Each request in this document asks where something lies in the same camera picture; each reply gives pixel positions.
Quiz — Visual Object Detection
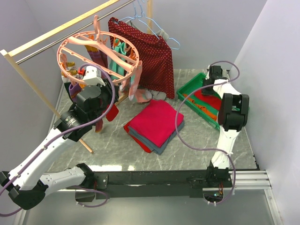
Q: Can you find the purple orange striped sock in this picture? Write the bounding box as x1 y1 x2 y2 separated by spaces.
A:
68 83 82 102

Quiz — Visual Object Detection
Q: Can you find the pink round clip hanger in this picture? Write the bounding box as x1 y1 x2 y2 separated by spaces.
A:
57 15 142 87

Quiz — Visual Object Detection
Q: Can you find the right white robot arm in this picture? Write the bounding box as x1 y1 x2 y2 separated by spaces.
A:
201 65 249 187

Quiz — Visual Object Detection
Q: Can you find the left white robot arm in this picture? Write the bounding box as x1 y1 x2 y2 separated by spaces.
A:
0 75 118 210

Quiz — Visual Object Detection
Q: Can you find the green plastic tray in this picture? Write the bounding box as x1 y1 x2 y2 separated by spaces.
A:
177 73 220 131

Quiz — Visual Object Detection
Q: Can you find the orange sock in tray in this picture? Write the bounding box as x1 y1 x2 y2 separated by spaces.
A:
185 97 217 121

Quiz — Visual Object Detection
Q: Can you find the teal hanging sock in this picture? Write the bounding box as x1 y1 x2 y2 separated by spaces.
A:
109 39 128 80

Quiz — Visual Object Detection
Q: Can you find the white blue hanging sock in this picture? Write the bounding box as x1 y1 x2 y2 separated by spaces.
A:
128 62 152 103

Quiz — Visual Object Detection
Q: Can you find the maroon purple hanging sock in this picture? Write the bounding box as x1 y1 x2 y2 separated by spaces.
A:
85 45 108 68

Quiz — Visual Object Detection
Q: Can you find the grey cloth under dress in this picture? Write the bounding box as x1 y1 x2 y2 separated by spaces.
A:
150 90 166 100

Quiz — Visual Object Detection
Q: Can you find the dark red dotted cloth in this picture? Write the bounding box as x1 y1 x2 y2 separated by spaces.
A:
108 17 175 99

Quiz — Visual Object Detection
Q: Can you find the grey folded towel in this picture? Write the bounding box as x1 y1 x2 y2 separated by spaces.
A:
128 126 177 155

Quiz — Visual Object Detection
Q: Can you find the red folded towel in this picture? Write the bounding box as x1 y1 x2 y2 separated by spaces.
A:
123 121 152 153

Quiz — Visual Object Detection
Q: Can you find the metal hanging rod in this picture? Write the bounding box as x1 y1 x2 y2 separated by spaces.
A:
16 0 136 64

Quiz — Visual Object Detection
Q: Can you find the black base beam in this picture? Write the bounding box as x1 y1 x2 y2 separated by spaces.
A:
85 168 232 198

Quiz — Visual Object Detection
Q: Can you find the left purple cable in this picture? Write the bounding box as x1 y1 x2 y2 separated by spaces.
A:
0 62 116 216

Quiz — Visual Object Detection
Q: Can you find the purple cable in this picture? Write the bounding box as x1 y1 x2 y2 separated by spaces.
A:
174 60 241 207
0 62 116 216

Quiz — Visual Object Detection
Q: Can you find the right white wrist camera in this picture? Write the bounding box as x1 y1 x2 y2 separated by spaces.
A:
208 65 223 79

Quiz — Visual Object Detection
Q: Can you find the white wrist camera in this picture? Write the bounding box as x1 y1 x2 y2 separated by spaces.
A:
77 66 106 86
208 65 223 79

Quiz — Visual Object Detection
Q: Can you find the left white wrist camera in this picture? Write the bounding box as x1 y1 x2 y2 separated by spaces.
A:
77 66 106 86

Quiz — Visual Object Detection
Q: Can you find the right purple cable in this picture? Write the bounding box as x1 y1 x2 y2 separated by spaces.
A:
174 60 241 207

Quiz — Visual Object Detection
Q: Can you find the blue wire hanger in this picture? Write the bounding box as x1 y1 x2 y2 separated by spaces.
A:
117 0 181 50

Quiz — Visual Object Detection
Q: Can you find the wooden clothes rack frame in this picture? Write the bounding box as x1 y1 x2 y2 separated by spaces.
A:
0 0 154 154

